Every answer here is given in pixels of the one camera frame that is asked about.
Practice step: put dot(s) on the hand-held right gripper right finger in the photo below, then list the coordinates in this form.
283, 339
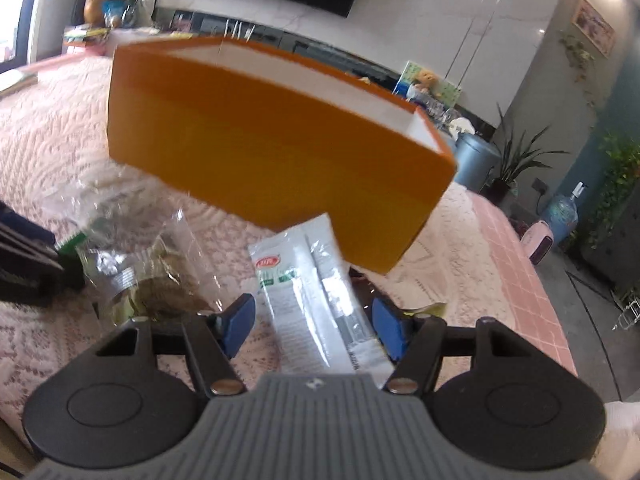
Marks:
390, 330

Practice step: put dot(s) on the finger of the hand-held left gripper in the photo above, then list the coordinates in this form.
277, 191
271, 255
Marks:
25, 225
30, 275

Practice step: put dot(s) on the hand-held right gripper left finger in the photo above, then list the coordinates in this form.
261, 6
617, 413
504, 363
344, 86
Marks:
239, 322

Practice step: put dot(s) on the white green snack packet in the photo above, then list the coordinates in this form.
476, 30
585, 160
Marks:
300, 300

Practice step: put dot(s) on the clear packet with green label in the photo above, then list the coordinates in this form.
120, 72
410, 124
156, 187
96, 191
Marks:
145, 270

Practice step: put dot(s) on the orange cardboard box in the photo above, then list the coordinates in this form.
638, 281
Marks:
260, 160

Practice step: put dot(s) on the black notebook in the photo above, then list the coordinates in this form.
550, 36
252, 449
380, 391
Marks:
17, 81

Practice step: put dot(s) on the pink heater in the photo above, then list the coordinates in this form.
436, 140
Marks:
539, 242

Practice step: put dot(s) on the pink box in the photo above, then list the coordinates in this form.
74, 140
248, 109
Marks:
85, 47

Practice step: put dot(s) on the silver trash can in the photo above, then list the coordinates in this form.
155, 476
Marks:
475, 162

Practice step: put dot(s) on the stack of paper bags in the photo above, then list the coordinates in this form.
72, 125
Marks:
82, 34

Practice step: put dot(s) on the blue water jug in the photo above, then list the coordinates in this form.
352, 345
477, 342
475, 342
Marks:
560, 220

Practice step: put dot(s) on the long-leaf plant in black pot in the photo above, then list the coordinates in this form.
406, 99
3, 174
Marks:
510, 165

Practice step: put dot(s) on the blue snack bag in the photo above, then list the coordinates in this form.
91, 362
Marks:
112, 12

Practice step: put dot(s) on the grey cabinet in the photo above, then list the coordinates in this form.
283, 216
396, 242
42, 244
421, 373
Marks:
620, 270

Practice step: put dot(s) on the green picture board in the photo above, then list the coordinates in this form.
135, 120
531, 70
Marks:
447, 90

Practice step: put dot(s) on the brown teddy bear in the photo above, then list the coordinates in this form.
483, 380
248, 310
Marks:
426, 81

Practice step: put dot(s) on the person's right leg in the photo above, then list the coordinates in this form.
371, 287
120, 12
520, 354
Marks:
622, 435

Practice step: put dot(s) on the green ivy plant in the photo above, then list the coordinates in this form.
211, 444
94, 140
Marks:
615, 185

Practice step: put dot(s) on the white router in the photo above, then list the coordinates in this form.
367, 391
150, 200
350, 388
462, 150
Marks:
240, 30

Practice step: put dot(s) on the hanging vine plant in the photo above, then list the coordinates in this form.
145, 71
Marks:
577, 60

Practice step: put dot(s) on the wall outlet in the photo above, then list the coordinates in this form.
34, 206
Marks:
541, 185

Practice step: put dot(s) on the framed wall picture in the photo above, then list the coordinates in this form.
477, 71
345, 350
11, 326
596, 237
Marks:
594, 27

